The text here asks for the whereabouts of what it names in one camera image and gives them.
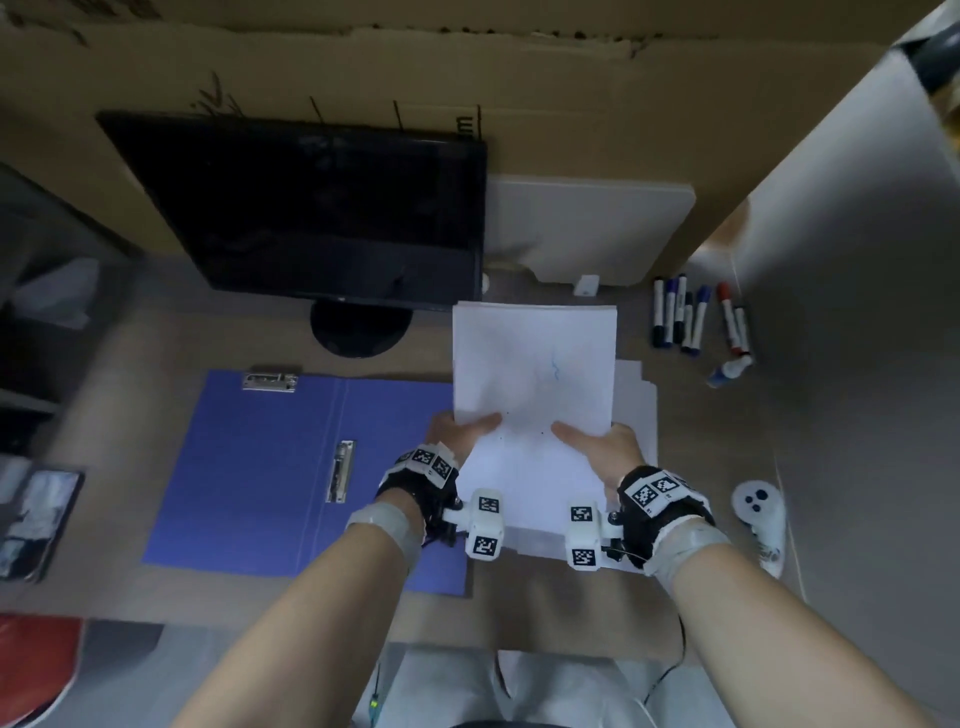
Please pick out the person's left hand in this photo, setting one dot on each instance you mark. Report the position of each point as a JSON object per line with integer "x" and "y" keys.
{"x": 446, "y": 442}

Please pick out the person's right hand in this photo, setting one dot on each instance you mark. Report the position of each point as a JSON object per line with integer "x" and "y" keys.
{"x": 611, "y": 454}

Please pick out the person's right thumb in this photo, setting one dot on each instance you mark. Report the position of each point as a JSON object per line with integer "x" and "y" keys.
{"x": 574, "y": 435}

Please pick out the person's left thumb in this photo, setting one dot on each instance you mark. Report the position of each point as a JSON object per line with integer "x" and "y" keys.
{"x": 480, "y": 426}

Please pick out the white paper sheets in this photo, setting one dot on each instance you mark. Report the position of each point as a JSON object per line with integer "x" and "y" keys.
{"x": 534, "y": 375}

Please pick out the person's left forearm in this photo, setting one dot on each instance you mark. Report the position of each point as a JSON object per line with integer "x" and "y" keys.
{"x": 300, "y": 630}

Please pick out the person's right forearm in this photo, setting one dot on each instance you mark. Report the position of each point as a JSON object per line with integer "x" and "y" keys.
{"x": 795, "y": 645}

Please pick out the black marker wrist band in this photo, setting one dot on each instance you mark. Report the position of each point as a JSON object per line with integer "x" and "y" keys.
{"x": 427, "y": 465}
{"x": 660, "y": 499}

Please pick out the stack of white paper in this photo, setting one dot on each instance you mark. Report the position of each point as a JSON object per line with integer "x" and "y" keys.
{"x": 637, "y": 405}

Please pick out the grey wrist wrap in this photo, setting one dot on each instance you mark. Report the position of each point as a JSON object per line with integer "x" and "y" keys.
{"x": 386, "y": 529}
{"x": 690, "y": 551}

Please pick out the silver folder spring clamp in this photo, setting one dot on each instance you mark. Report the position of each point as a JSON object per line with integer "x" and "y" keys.
{"x": 341, "y": 471}

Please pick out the small white tag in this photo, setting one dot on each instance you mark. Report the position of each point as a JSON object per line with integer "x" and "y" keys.
{"x": 586, "y": 285}

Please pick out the black round monitor base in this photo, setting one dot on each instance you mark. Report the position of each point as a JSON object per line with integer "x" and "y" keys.
{"x": 360, "y": 330}

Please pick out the row of whiteboard markers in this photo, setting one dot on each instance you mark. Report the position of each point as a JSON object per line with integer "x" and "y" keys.
{"x": 694, "y": 319}

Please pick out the white handheld controller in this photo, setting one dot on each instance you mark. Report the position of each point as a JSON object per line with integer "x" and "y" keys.
{"x": 761, "y": 517}

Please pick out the white plastic board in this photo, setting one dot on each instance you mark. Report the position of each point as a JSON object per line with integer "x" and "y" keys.
{"x": 592, "y": 225}

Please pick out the silver clipboard clip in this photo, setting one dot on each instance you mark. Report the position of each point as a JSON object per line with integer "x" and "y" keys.
{"x": 271, "y": 379}

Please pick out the blue file folder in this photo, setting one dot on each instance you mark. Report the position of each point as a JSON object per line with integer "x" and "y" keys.
{"x": 255, "y": 480}

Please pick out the person's white trousers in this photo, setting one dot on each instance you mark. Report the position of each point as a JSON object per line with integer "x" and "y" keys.
{"x": 525, "y": 690}

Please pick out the black computer monitor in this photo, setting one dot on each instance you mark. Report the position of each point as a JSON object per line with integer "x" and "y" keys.
{"x": 315, "y": 210}

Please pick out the white partition panel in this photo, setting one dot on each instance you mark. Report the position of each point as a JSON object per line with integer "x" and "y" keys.
{"x": 855, "y": 262}

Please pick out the brown cardboard panel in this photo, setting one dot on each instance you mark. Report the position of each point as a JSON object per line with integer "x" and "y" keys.
{"x": 570, "y": 105}

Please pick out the clear plastic bag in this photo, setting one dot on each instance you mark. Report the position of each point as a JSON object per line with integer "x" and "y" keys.
{"x": 60, "y": 292}

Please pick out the black flat tray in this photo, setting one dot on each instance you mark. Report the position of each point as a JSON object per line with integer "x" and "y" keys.
{"x": 37, "y": 521}

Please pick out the red object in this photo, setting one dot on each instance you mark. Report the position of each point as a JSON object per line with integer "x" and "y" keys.
{"x": 34, "y": 667}

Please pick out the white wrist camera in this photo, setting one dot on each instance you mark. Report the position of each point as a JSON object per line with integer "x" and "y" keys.
{"x": 484, "y": 525}
{"x": 585, "y": 536}

